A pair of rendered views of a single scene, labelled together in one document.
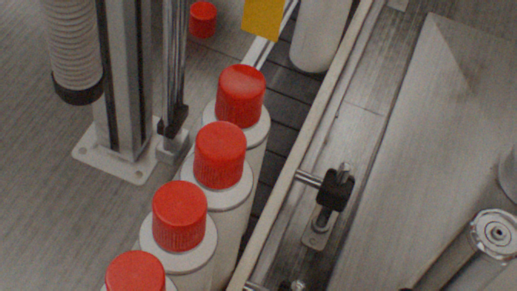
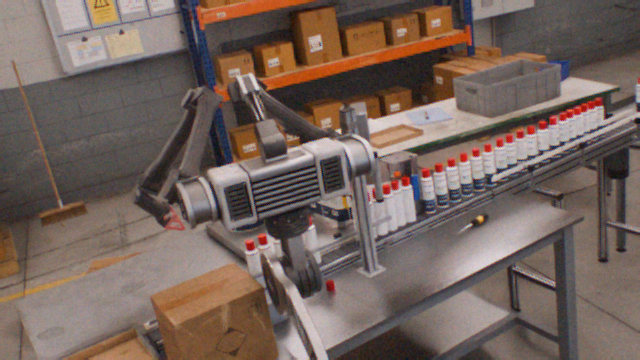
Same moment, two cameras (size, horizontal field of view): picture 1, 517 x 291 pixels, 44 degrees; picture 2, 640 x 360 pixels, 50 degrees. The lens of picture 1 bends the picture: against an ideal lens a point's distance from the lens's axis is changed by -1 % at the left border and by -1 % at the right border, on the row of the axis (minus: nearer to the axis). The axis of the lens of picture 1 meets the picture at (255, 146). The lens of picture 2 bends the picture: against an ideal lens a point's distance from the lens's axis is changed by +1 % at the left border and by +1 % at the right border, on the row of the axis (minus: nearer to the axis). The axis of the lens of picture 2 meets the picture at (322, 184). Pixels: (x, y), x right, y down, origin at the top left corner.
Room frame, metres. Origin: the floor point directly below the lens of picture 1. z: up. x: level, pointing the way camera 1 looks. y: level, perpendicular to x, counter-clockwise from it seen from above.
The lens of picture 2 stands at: (2.09, 1.84, 2.13)
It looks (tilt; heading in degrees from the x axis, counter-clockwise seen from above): 21 degrees down; 228
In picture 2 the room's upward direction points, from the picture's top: 10 degrees counter-clockwise
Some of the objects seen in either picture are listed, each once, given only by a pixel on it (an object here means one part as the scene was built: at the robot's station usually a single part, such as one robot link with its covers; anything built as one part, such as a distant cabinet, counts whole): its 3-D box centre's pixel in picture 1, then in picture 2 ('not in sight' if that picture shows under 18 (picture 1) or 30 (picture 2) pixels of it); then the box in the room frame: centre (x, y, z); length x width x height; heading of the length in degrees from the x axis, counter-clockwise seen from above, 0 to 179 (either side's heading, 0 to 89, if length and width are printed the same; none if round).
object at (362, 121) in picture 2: not in sight; (356, 132); (0.31, 0.10, 1.38); 0.17 x 0.10 x 0.19; 43
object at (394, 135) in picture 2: not in sight; (391, 136); (-1.04, -0.92, 0.82); 0.34 x 0.24 x 0.03; 162
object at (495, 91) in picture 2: not in sight; (506, 87); (-1.90, -0.59, 0.91); 0.60 x 0.40 x 0.22; 160
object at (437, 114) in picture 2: not in sight; (428, 116); (-1.49, -0.96, 0.81); 0.32 x 0.24 x 0.01; 52
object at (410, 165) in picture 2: not in sight; (402, 185); (-0.04, -0.01, 1.01); 0.14 x 0.13 x 0.26; 167
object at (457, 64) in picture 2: not in sight; (479, 89); (-3.70, -2.01, 0.32); 1.20 x 0.83 x 0.64; 65
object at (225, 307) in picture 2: not in sight; (215, 326); (1.12, 0.13, 0.99); 0.30 x 0.24 x 0.27; 166
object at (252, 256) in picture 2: not in sight; (254, 264); (0.77, -0.09, 0.98); 0.05 x 0.05 x 0.20
